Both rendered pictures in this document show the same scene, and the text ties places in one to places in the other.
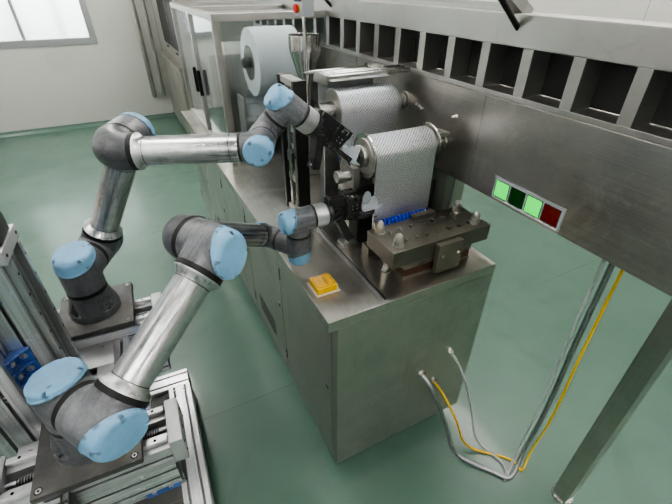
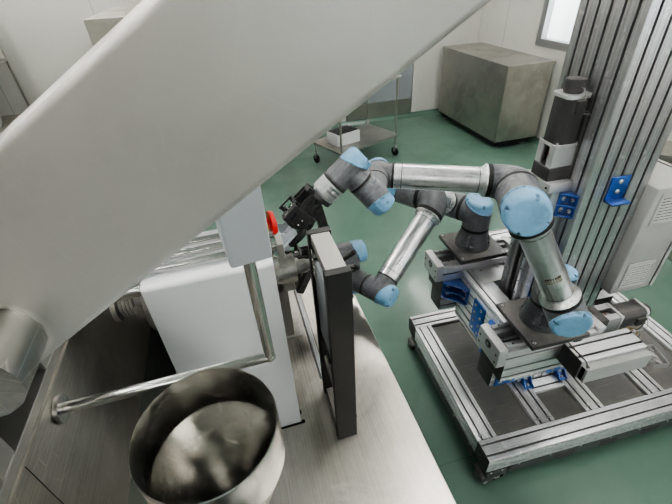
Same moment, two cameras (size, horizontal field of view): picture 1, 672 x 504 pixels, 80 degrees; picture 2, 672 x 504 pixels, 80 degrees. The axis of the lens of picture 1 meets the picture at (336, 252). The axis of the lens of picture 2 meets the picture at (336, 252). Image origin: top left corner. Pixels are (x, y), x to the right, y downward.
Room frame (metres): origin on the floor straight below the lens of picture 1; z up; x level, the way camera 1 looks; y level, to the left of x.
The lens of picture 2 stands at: (2.13, 0.32, 1.88)
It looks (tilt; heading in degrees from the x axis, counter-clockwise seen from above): 36 degrees down; 193
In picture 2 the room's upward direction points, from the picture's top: 3 degrees counter-clockwise
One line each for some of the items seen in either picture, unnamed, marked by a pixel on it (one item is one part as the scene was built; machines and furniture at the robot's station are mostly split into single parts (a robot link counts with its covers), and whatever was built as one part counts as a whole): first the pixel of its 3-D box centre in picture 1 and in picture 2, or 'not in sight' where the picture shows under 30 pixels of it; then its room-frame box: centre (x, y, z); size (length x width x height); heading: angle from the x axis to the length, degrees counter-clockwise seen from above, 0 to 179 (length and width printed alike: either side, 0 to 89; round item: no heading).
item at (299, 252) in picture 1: (294, 245); (353, 278); (1.09, 0.13, 1.01); 0.11 x 0.08 x 0.11; 60
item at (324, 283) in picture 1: (323, 283); not in sight; (1.01, 0.04, 0.91); 0.07 x 0.07 x 0.02; 27
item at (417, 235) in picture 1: (428, 234); not in sight; (1.18, -0.32, 1.00); 0.40 x 0.16 x 0.06; 117
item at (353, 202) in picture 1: (342, 207); (301, 260); (1.16, -0.02, 1.12); 0.12 x 0.08 x 0.09; 117
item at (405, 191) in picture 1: (402, 194); not in sight; (1.27, -0.23, 1.11); 0.23 x 0.01 x 0.18; 117
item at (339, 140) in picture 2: not in sight; (357, 114); (-2.31, -0.39, 0.51); 0.91 x 0.58 x 1.02; 139
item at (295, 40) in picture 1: (304, 42); (211, 443); (1.95, 0.14, 1.50); 0.14 x 0.14 x 0.06
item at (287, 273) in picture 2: (325, 111); (282, 270); (1.48, 0.04, 1.34); 0.06 x 0.06 x 0.06; 27
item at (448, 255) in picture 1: (448, 255); not in sight; (1.10, -0.38, 0.97); 0.10 x 0.03 x 0.11; 117
